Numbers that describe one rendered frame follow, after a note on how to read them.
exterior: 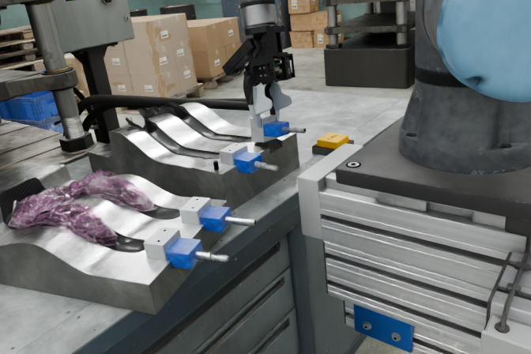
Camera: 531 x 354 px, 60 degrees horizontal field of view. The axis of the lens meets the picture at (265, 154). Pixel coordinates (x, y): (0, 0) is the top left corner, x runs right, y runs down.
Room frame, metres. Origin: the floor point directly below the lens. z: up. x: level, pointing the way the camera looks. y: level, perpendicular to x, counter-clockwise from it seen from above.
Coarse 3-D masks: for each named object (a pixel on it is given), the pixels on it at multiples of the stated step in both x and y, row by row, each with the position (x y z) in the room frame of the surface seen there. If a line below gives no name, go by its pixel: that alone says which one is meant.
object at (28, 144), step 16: (0, 128) 1.81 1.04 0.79; (16, 128) 1.78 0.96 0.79; (32, 128) 1.75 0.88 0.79; (0, 144) 1.59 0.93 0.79; (16, 144) 1.56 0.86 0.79; (32, 144) 1.54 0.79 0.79; (48, 144) 1.52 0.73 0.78; (0, 160) 1.40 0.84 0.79; (16, 160) 1.38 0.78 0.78; (32, 160) 1.37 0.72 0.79; (48, 160) 1.35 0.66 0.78; (64, 160) 1.33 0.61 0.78
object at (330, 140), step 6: (318, 138) 1.12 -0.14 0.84; (324, 138) 1.12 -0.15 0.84; (330, 138) 1.11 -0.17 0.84; (336, 138) 1.11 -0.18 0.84; (342, 138) 1.10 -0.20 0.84; (318, 144) 1.11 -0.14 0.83; (324, 144) 1.10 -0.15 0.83; (330, 144) 1.09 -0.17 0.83; (336, 144) 1.08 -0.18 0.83; (342, 144) 1.10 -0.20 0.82
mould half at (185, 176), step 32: (128, 128) 1.08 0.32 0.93; (224, 128) 1.15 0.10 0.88; (96, 160) 1.14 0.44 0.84; (128, 160) 1.05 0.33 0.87; (160, 160) 0.97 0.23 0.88; (192, 160) 0.94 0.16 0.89; (288, 160) 1.01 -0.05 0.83; (192, 192) 0.91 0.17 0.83; (224, 192) 0.84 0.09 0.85; (256, 192) 0.91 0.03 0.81
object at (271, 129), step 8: (264, 120) 0.98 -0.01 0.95; (272, 120) 1.00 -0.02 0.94; (256, 128) 0.98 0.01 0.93; (264, 128) 0.97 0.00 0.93; (272, 128) 0.96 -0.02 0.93; (280, 128) 0.95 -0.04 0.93; (288, 128) 0.95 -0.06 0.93; (296, 128) 0.94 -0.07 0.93; (304, 128) 0.93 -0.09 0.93; (256, 136) 0.98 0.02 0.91; (264, 136) 0.97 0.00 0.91; (272, 136) 0.96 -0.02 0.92; (280, 136) 0.95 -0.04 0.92
